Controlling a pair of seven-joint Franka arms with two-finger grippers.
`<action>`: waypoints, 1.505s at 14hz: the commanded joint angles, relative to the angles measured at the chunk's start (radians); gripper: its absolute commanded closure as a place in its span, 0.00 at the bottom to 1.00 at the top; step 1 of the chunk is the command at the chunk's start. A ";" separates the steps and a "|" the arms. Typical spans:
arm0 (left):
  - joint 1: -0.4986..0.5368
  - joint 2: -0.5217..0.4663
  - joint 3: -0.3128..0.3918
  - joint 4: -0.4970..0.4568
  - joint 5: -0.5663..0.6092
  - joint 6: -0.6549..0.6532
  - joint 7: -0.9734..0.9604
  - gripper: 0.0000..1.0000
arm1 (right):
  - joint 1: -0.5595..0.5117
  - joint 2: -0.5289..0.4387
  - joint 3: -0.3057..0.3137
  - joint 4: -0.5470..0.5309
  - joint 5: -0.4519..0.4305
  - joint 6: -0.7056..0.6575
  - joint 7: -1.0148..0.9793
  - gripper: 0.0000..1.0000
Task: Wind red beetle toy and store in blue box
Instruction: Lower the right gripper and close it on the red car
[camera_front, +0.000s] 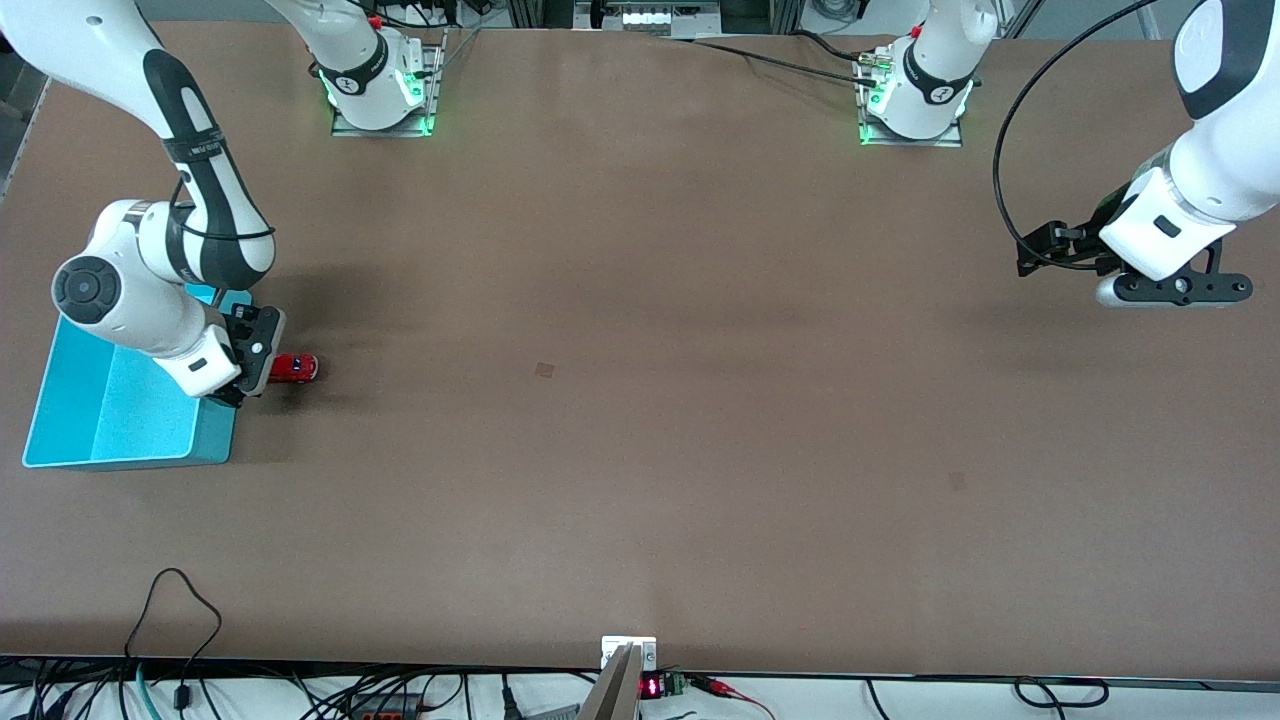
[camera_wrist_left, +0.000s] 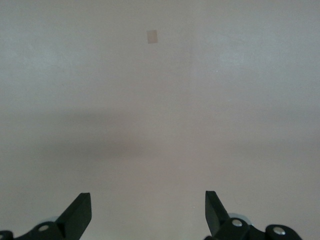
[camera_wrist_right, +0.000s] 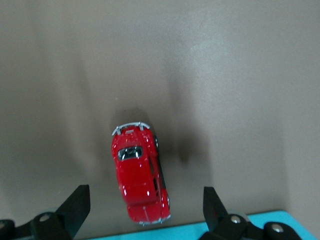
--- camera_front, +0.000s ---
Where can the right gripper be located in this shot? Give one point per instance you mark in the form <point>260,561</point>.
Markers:
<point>243,335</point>

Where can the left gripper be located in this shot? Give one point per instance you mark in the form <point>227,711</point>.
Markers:
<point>1084,243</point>

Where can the red beetle toy car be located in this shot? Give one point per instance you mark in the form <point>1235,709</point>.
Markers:
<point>298,369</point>

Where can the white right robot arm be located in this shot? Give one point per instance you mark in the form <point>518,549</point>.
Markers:
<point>120,300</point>

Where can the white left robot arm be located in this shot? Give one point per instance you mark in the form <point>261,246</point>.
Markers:
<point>1230,150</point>

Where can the light blue plastic box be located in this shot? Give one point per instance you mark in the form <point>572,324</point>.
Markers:
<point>110,420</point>

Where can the orange black power strip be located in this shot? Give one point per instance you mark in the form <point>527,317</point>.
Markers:
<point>385,708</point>

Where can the dark equipment rack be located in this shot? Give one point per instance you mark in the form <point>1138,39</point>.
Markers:
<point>740,12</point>

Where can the red LED display module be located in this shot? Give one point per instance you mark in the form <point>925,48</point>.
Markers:
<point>651,688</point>

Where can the green terminal block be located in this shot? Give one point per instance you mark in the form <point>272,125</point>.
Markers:
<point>676,685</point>

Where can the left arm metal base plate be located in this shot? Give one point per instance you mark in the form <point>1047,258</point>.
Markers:
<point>955,138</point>

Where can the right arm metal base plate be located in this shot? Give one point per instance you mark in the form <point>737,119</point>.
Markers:
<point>432,95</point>

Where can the white mounting bracket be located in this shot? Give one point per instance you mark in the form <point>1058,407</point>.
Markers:
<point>612,648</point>

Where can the grey camera pole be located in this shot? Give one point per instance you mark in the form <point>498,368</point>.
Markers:
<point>615,690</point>

